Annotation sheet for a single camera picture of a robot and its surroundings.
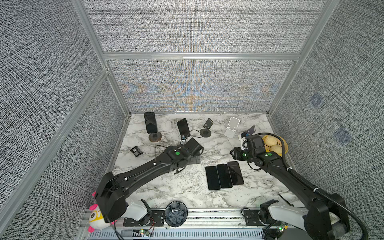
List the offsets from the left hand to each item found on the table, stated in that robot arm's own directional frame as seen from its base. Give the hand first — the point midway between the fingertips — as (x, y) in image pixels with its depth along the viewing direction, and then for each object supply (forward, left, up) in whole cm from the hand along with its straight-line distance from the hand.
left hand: (191, 157), depth 80 cm
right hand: (+4, -24, -2) cm, 24 cm away
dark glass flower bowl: (-24, +9, -13) cm, 29 cm away
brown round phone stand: (+24, +23, -12) cm, 35 cm away
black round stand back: (+25, -12, -11) cm, 30 cm away
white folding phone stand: (+26, -30, -3) cm, 40 cm away
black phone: (+22, +4, -2) cm, 23 cm away
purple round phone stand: (+20, -40, -4) cm, 45 cm away
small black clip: (+12, +34, -12) cm, 38 cm away
